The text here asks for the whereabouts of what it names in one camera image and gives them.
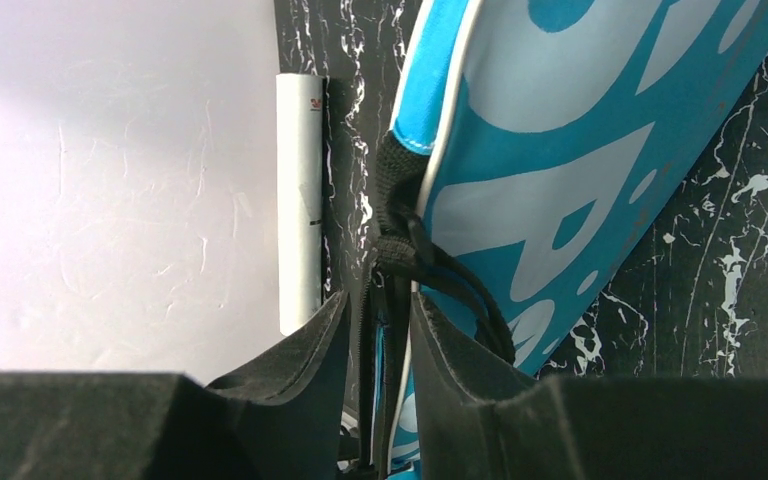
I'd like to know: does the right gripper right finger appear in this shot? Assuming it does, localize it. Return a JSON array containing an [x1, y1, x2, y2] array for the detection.
[[410, 293, 768, 479]]

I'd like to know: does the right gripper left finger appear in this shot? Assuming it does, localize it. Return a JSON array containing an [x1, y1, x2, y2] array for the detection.
[[0, 292, 350, 479]]

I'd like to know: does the blue racket cover bag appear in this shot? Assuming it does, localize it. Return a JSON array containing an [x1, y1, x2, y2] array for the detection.
[[355, 0, 768, 479]]

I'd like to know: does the white shuttlecock tube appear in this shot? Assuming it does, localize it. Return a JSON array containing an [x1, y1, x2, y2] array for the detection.
[[276, 73, 324, 336]]

